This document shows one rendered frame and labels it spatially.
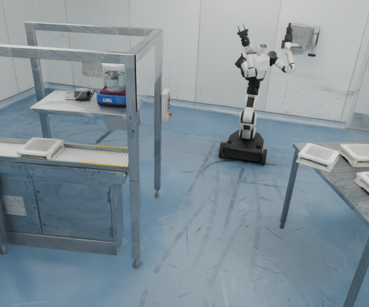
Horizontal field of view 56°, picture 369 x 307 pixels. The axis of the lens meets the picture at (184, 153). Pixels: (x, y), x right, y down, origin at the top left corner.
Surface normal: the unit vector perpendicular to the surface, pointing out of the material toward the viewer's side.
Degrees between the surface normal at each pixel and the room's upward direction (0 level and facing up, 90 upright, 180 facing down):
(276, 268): 0
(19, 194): 90
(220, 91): 90
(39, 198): 90
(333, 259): 0
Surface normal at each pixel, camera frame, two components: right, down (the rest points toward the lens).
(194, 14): -0.28, 0.43
